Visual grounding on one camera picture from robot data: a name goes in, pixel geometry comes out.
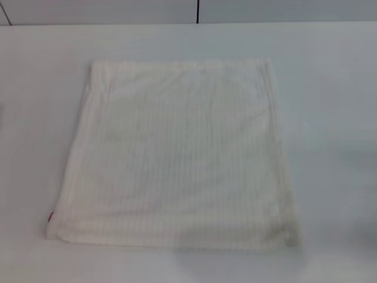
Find white ribbed towel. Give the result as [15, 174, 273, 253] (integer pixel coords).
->
[45, 57, 303, 247]

